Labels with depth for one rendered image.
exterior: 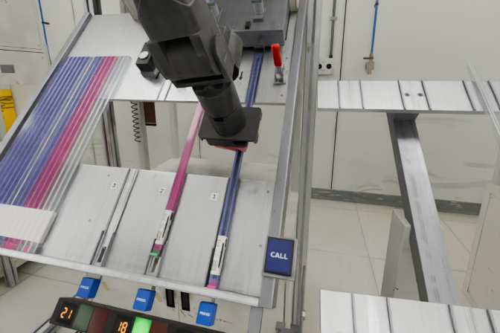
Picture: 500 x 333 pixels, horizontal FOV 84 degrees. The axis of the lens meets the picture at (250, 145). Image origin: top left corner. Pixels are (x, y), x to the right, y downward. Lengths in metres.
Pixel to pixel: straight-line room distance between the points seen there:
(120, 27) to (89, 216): 0.58
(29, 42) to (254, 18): 1.45
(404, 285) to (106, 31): 0.98
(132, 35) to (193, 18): 0.63
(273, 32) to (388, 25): 1.74
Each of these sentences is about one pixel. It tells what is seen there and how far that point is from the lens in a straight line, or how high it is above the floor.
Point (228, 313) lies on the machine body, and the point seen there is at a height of 0.35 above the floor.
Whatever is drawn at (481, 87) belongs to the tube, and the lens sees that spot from 0.63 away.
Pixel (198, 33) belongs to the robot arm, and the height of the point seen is 1.09.
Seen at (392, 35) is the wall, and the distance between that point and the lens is 2.36.
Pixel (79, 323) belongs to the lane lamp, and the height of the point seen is 0.65.
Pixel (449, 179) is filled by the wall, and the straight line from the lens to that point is 2.62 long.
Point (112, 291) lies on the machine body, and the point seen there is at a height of 0.34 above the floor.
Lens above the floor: 1.05
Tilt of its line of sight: 15 degrees down
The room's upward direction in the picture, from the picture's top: straight up
